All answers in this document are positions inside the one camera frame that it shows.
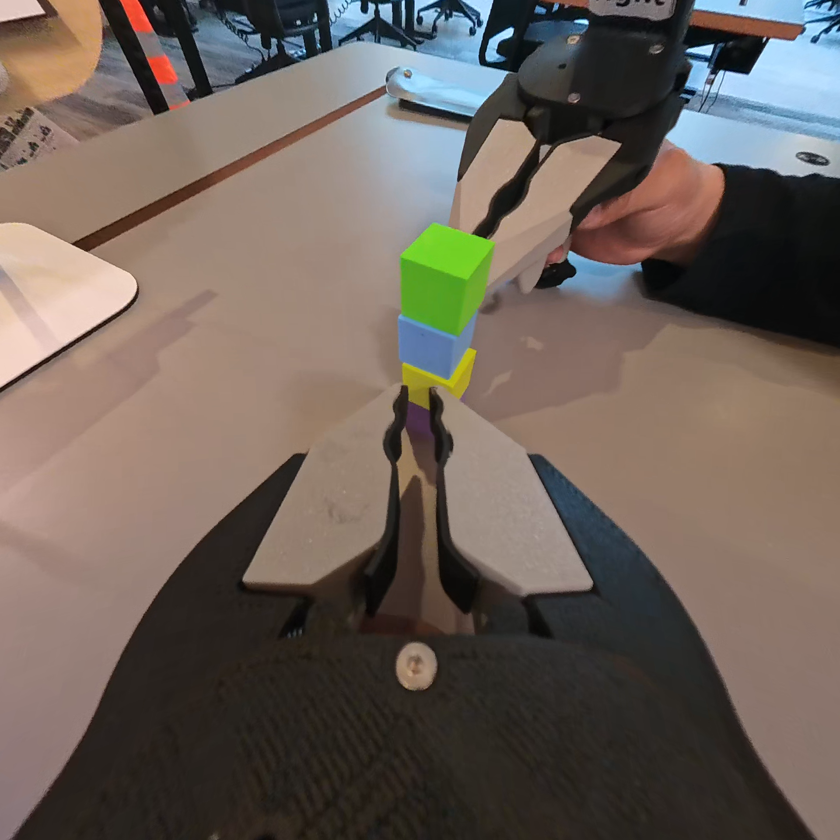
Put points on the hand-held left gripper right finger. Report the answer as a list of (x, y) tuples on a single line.
[(512, 525)]

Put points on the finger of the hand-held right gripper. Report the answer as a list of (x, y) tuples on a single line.
[(558, 190), (489, 170)]

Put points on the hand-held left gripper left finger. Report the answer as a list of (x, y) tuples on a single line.
[(321, 518)]

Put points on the green foam cube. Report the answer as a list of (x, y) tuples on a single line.
[(446, 275)]

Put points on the purple foam cube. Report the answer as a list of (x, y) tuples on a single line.
[(420, 420)]

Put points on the yellow foam cube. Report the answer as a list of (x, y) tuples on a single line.
[(420, 384)]

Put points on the blue foam cube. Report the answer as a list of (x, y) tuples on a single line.
[(426, 348)]

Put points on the person's right forearm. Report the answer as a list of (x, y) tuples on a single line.
[(774, 249)]

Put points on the person's right hand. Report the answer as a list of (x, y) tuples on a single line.
[(649, 210)]

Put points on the shiny silver metal object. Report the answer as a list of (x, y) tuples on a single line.
[(433, 92)]

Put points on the orange traffic cone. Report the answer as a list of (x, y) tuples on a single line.
[(157, 59)]

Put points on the black and white printed sheet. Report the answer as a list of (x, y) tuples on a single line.
[(26, 141)]

